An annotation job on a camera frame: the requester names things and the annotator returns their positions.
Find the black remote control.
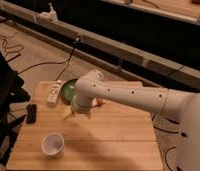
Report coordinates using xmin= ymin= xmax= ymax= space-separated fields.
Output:
xmin=26 ymin=104 xmax=37 ymax=124

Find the white and orange box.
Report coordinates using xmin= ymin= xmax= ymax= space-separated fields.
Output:
xmin=96 ymin=98 xmax=105 ymax=107

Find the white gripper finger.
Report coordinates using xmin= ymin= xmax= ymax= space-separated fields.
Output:
xmin=62 ymin=107 xmax=73 ymax=119

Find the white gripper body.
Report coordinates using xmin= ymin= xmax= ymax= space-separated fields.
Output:
xmin=71 ymin=102 xmax=91 ymax=118

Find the green ceramic bowl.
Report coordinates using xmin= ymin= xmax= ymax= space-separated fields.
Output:
xmin=61 ymin=79 xmax=77 ymax=104

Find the white power strip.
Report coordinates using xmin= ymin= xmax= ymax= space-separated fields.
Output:
xmin=47 ymin=80 xmax=62 ymax=105

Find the black cable on floor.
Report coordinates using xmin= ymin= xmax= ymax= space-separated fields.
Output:
xmin=17 ymin=35 xmax=83 ymax=81

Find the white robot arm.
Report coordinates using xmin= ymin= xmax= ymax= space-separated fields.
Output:
xmin=71 ymin=70 xmax=200 ymax=171

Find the white object on rail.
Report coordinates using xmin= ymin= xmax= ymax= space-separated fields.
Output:
xmin=37 ymin=4 xmax=58 ymax=22

